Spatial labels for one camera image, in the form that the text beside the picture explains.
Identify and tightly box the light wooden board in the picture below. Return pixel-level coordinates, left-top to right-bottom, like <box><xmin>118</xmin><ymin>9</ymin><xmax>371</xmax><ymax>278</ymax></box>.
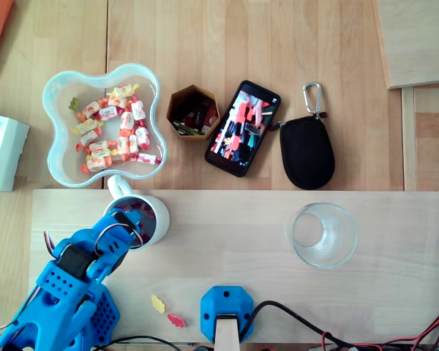
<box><xmin>26</xmin><ymin>189</ymin><xmax>439</xmax><ymax>344</ymax></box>

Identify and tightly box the black zip pouch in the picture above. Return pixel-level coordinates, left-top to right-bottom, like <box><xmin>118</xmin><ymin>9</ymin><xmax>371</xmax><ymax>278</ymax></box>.
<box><xmin>269</xmin><ymin>111</ymin><xmax>337</xmax><ymax>191</ymax></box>

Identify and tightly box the black cable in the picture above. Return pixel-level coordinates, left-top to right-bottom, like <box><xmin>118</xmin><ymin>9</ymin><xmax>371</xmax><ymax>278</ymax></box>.
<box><xmin>91</xmin><ymin>335</ymin><xmax>184</xmax><ymax>351</ymax></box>
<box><xmin>241</xmin><ymin>300</ymin><xmax>356</xmax><ymax>351</ymax></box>

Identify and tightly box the wooden post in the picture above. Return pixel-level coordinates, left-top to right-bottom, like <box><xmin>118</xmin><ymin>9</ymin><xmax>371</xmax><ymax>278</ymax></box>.
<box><xmin>214</xmin><ymin>316</ymin><xmax>240</xmax><ymax>351</ymax></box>

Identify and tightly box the yellow gummy bear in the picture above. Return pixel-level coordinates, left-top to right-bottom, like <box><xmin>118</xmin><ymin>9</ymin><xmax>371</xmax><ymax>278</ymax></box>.
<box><xmin>150</xmin><ymin>294</ymin><xmax>168</xmax><ymax>314</ymax></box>

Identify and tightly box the black smartphone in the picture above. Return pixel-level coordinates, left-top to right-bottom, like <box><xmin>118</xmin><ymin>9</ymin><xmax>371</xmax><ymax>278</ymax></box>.
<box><xmin>203</xmin><ymin>79</ymin><xmax>282</xmax><ymax>178</ymax></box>

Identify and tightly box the red gummy bear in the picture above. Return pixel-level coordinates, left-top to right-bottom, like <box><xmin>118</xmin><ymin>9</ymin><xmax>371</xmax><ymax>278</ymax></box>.
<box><xmin>167</xmin><ymin>313</ymin><xmax>187</xmax><ymax>329</ymax></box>

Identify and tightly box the clear drinking glass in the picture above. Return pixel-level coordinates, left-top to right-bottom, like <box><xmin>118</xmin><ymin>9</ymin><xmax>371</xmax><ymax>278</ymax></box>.
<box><xmin>285</xmin><ymin>203</ymin><xmax>359</xmax><ymax>270</ymax></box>

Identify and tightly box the silver carabiner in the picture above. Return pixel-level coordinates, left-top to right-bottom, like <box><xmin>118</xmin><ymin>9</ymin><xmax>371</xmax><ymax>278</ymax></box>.
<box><xmin>301</xmin><ymin>81</ymin><xmax>323</xmax><ymax>115</ymax></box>

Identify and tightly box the blue post mount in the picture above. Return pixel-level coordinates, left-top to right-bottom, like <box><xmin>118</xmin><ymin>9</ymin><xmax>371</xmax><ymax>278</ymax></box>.
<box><xmin>200</xmin><ymin>285</ymin><xmax>256</xmax><ymax>344</ymax></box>

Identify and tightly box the brown hexagonal container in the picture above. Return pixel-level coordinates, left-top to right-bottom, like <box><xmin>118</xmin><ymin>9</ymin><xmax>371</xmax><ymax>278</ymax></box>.
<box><xmin>165</xmin><ymin>84</ymin><xmax>220</xmax><ymax>143</ymax></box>

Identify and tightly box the translucent wavy candy bowl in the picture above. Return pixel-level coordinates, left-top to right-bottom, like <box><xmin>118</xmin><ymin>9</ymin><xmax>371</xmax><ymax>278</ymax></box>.
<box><xmin>42</xmin><ymin>63</ymin><xmax>168</xmax><ymax>189</ymax></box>

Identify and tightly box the white ceramic mug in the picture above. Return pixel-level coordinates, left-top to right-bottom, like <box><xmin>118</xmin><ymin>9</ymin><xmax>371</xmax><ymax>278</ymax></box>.
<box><xmin>102</xmin><ymin>174</ymin><xmax>171</xmax><ymax>252</ymax></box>

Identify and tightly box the light wooden panel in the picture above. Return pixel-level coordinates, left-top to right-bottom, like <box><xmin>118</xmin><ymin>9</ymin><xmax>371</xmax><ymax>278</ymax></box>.
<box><xmin>375</xmin><ymin>0</ymin><xmax>439</xmax><ymax>91</ymax></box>

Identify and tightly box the yellow white wrapped candy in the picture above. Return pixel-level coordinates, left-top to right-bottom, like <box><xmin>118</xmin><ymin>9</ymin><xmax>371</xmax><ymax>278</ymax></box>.
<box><xmin>107</xmin><ymin>83</ymin><xmax>140</xmax><ymax>99</ymax></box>
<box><xmin>71</xmin><ymin>118</ymin><xmax>103</xmax><ymax>135</ymax></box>
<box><xmin>85</xmin><ymin>147</ymin><xmax>113</xmax><ymax>160</ymax></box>

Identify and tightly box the white cardboard box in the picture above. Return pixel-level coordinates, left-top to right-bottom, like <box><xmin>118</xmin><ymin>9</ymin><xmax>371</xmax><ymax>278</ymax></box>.
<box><xmin>0</xmin><ymin>111</ymin><xmax>31</xmax><ymax>192</ymax></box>

